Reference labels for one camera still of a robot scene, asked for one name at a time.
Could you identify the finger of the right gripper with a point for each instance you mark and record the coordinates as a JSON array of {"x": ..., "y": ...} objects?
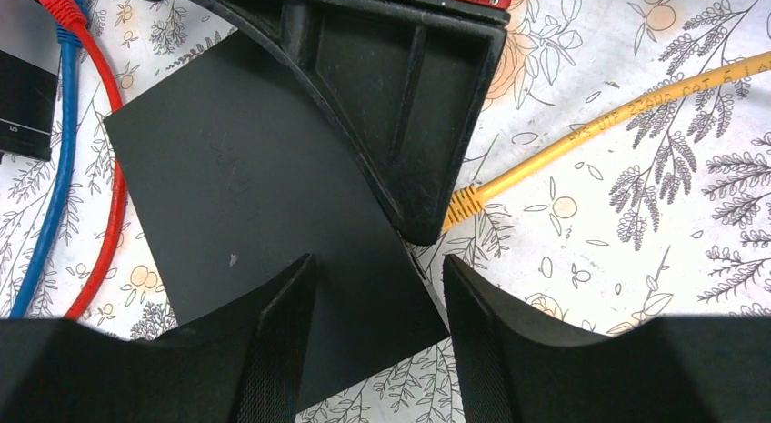
[{"x": 403, "y": 80}]

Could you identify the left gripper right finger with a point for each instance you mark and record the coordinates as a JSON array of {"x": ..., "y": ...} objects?
[{"x": 516, "y": 363}]

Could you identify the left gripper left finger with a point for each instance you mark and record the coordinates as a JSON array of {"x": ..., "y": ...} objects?
[{"x": 243, "y": 362}]

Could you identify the black network switch box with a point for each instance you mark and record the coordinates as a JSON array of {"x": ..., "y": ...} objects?
[{"x": 234, "y": 174}]

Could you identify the black white checkerboard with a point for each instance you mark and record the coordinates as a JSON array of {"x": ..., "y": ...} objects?
[{"x": 30, "y": 56}]

